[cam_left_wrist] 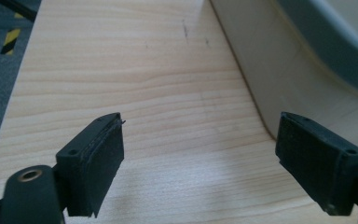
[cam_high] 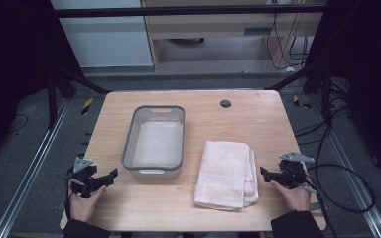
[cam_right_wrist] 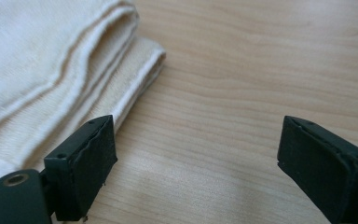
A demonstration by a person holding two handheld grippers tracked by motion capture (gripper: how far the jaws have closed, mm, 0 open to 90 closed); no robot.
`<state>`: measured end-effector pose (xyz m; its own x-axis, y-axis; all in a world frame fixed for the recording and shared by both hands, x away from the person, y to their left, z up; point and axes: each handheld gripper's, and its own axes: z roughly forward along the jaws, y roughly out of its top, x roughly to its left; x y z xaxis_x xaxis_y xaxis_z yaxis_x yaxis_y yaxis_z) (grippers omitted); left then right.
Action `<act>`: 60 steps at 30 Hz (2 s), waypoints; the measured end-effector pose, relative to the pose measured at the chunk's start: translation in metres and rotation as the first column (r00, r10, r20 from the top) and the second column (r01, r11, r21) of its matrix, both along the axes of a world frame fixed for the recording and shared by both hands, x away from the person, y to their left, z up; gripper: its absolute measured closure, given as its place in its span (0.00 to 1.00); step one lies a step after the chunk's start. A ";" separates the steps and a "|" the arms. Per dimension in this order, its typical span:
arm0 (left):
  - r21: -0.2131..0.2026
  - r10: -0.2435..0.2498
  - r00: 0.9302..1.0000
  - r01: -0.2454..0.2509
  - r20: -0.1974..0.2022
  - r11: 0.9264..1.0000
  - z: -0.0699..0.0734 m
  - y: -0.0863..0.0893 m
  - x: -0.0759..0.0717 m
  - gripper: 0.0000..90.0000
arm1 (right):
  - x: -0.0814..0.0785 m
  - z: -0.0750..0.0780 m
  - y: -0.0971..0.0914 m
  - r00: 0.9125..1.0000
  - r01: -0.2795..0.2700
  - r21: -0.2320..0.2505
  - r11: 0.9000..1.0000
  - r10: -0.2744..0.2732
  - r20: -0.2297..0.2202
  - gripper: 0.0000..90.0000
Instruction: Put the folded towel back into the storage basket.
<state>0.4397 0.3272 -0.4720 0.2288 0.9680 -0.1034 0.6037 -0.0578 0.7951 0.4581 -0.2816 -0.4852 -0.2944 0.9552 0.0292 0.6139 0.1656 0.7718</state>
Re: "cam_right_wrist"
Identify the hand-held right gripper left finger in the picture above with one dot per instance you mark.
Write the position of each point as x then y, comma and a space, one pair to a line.
84, 168

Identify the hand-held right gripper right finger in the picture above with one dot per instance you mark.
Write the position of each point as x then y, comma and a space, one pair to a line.
320, 165

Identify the white cloth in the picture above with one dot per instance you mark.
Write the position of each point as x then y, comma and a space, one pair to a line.
43, 68

